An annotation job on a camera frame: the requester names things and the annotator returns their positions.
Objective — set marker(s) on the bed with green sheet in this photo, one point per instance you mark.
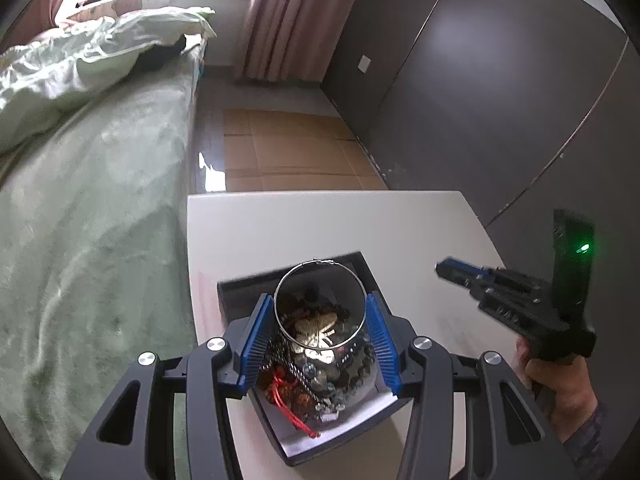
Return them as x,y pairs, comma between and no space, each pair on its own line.
93,254

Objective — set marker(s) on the pink right curtain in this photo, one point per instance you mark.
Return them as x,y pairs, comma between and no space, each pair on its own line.
289,40

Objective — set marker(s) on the flattened cardboard sheet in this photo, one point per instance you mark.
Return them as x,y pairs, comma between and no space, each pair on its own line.
269,151

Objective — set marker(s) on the pink curtain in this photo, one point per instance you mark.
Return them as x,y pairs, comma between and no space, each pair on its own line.
289,40
36,17

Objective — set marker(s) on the white low table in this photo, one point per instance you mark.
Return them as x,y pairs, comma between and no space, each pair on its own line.
401,236

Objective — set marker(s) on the person's right hand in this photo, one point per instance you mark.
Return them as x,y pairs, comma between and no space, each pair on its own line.
575,401

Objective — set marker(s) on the floral pillow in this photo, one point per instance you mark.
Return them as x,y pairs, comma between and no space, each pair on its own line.
222,9

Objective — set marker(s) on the black jewelry box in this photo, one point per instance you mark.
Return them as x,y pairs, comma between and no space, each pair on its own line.
319,385

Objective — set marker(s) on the light green duvet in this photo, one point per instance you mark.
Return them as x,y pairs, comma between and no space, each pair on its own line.
62,71

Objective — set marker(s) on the white wall socket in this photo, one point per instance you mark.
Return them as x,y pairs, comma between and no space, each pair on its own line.
364,64

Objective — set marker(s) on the black garment on bed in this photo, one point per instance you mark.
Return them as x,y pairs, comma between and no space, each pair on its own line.
158,56

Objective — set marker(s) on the silver bangle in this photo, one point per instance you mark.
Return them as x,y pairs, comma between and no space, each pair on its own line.
321,286

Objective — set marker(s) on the pink left curtain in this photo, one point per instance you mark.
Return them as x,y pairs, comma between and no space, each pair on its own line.
36,17

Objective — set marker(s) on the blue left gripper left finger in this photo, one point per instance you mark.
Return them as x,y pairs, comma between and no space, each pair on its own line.
252,346

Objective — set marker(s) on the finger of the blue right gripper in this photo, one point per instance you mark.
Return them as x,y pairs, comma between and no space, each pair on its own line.
461,273
507,304

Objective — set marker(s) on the dark wardrobe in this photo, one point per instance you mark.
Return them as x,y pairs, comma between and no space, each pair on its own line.
524,107

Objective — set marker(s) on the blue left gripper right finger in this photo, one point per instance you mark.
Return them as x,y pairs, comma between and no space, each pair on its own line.
380,326

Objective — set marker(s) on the gold hair comb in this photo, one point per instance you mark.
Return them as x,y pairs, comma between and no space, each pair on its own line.
313,337

